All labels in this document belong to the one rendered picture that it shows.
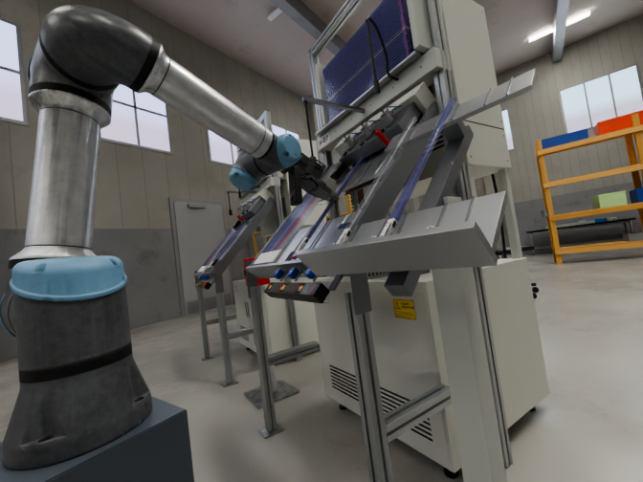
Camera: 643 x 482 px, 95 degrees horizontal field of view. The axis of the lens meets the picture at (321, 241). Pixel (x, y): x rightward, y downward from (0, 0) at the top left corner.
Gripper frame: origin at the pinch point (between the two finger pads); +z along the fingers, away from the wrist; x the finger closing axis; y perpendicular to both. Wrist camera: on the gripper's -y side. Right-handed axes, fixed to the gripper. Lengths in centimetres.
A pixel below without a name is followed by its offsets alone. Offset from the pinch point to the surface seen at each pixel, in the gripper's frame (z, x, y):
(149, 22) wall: -240, 512, 396
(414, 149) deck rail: 10.3, -21.0, 19.1
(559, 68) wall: 643, 221, 890
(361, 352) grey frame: 8, -25, -44
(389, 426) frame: 22, -25, -57
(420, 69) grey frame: 5, -19, 52
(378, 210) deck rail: 3.8, -21.0, -7.1
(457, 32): 15, -21, 80
